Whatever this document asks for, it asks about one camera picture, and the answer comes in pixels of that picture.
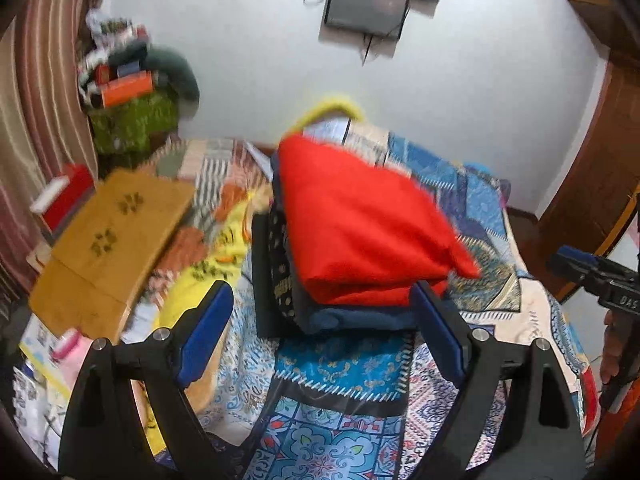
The navy folded garment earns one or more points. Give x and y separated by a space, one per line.
360 317

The grey set-top box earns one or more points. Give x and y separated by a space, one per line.
365 7

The patchwork blanket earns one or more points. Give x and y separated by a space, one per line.
340 365

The yellow printed cloth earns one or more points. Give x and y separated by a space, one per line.
220 260

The printed paper sheets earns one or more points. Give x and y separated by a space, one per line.
37 400

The striped rug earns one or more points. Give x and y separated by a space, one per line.
45 85

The wooden lap table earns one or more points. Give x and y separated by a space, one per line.
110 240

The pink bottle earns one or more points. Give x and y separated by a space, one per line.
67 346

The person's right hand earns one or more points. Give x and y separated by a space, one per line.
612 355

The green patterned cloth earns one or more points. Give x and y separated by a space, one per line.
135 120

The red fleece jacket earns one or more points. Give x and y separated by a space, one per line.
360 220

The orange box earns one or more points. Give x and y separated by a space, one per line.
125 89

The red box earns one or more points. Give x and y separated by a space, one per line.
70 195

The dark green cushion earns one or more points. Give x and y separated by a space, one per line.
172 67

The wooden door frame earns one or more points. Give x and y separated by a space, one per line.
585 200

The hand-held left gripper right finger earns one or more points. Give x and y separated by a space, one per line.
440 340

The black patterned folded garment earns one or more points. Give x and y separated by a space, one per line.
277 270

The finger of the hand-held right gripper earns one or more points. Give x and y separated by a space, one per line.
570 261

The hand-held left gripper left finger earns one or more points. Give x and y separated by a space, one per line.
205 330

